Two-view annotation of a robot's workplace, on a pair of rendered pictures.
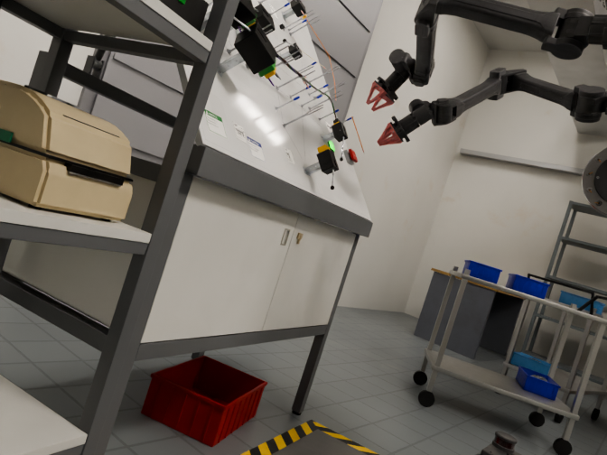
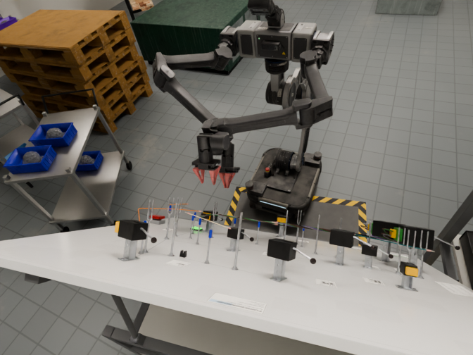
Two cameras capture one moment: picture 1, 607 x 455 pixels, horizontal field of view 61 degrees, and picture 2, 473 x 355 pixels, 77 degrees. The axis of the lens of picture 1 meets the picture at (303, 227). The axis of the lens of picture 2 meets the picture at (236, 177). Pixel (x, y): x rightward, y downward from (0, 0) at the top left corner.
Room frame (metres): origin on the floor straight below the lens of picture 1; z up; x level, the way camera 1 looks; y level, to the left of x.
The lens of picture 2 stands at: (1.84, 0.72, 2.18)
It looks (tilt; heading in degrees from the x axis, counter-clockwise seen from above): 48 degrees down; 266
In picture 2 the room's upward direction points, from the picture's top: 11 degrees counter-clockwise
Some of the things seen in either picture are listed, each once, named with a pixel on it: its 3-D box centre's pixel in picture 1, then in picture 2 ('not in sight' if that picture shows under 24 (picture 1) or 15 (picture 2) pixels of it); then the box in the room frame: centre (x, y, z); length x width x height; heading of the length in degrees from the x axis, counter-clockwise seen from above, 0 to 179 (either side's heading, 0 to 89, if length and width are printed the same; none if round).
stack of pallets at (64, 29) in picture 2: not in sight; (77, 68); (3.32, -3.17, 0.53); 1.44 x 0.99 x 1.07; 145
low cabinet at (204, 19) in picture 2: not in sight; (207, 24); (1.52, -4.22, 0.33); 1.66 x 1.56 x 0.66; 53
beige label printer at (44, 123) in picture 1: (43, 147); not in sight; (0.97, 0.51, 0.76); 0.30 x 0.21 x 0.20; 67
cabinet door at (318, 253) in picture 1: (313, 275); not in sight; (1.89, -0.09, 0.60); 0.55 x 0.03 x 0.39; 154
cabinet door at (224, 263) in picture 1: (231, 266); not in sight; (1.40, 0.15, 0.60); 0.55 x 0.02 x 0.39; 154
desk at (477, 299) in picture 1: (472, 314); not in sight; (5.86, -2.14, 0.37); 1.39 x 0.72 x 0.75; 144
